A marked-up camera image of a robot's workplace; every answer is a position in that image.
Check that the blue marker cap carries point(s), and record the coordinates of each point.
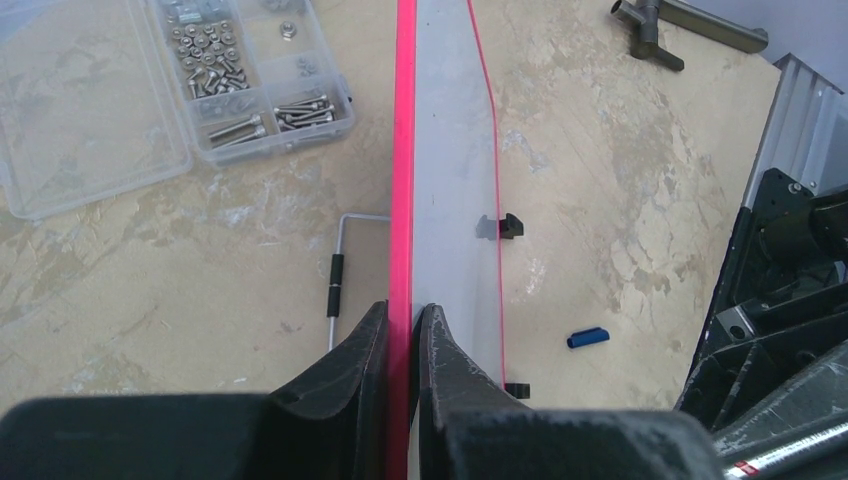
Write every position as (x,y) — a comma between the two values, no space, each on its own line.
(587,337)

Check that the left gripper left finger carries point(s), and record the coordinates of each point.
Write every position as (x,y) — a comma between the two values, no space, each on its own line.
(327,423)

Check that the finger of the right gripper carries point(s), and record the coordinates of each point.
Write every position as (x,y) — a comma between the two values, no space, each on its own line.
(813,401)
(725,383)

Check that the red framed whiteboard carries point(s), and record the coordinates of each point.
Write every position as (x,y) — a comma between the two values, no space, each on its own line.
(444,235)

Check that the aluminium frame rail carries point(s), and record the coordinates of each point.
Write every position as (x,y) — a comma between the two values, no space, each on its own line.
(805,136)

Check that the clear plastic screw box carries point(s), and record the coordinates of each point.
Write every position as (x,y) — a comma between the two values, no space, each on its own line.
(99,98)

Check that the black board foot clip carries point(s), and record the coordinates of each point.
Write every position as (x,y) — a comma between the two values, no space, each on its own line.
(510,227)
(520,391)

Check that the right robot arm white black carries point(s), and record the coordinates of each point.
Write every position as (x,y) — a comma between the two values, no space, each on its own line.
(786,265)

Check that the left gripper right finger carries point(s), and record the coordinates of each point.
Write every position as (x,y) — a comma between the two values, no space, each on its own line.
(471,428)

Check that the white whiteboard marker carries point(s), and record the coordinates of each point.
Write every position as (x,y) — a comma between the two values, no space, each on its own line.
(787,456)

